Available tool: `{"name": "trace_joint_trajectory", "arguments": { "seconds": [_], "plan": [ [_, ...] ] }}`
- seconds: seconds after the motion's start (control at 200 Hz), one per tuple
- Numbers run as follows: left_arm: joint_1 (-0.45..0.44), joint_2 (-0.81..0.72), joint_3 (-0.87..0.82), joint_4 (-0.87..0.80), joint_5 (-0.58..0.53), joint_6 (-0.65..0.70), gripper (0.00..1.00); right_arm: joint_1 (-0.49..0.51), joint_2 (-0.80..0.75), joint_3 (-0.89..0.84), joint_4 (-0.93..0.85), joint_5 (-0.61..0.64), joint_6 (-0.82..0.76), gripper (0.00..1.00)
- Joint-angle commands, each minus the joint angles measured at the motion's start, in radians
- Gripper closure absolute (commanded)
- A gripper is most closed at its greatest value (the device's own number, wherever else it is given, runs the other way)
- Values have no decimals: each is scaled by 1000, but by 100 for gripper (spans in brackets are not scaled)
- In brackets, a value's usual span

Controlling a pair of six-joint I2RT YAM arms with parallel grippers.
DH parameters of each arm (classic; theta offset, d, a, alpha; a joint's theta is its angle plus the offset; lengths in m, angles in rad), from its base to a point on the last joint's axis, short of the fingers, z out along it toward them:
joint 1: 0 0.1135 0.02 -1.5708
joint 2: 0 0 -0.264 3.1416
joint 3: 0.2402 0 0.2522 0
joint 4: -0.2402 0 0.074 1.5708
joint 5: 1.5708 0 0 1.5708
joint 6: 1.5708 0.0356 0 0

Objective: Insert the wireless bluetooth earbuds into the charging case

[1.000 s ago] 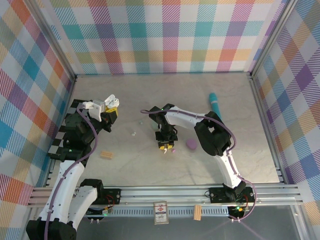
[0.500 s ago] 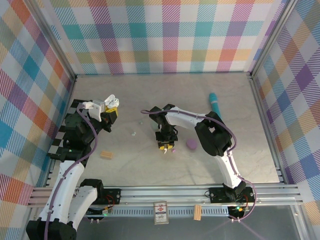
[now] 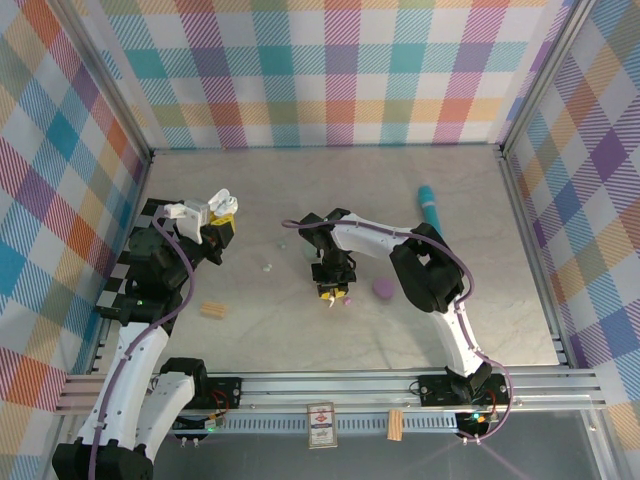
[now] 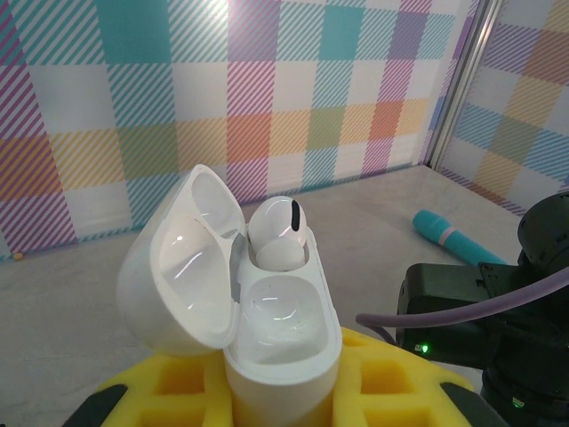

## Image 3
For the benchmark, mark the white earbud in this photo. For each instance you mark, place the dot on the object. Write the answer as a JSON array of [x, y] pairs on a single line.
[[330, 302]]

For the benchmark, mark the white earbud charging case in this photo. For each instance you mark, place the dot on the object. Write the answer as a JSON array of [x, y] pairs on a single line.
[[222, 201]]

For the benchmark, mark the purple earbud charging case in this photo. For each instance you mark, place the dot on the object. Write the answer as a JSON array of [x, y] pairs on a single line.
[[384, 289]]

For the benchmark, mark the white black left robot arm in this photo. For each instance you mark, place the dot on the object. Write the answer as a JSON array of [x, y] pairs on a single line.
[[135, 360]]

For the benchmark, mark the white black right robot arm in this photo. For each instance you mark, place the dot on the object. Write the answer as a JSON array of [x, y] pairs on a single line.
[[370, 240]]

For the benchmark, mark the black white checkerboard plate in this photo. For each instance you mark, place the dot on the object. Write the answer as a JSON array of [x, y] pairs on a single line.
[[120, 272]]

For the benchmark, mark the small wooden block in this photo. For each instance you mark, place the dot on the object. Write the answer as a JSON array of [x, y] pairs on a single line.
[[395, 425], [213, 310]]

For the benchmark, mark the teal marker pen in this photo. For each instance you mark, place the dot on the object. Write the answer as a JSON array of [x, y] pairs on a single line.
[[430, 207]]

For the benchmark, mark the playing card box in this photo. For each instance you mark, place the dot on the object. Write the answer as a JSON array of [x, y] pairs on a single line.
[[321, 425]]

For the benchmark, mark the small circuit board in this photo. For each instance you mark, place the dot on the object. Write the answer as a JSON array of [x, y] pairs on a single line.
[[477, 419], [212, 424]]

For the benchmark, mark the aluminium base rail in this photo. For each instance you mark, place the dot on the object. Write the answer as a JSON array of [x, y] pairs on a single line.
[[325, 387]]

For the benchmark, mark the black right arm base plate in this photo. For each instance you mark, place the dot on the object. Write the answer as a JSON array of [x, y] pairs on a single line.
[[435, 390]]

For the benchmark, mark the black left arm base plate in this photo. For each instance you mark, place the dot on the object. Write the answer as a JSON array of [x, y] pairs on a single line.
[[230, 392]]

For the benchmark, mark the aluminium corner post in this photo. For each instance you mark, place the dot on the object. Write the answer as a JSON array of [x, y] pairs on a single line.
[[112, 90], [545, 75]]

